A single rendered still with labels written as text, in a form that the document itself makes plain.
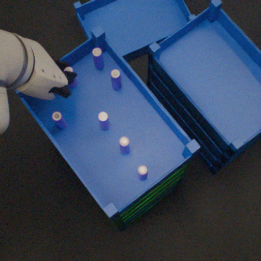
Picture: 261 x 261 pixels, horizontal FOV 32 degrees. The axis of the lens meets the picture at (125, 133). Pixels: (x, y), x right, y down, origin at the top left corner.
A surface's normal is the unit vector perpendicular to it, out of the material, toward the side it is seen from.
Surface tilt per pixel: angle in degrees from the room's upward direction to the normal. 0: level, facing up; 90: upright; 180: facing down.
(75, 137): 0
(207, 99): 0
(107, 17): 0
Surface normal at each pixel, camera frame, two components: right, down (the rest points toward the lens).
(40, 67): 0.79, -0.51
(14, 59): 0.93, 0.12
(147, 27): -0.03, -0.25
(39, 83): 0.67, 0.61
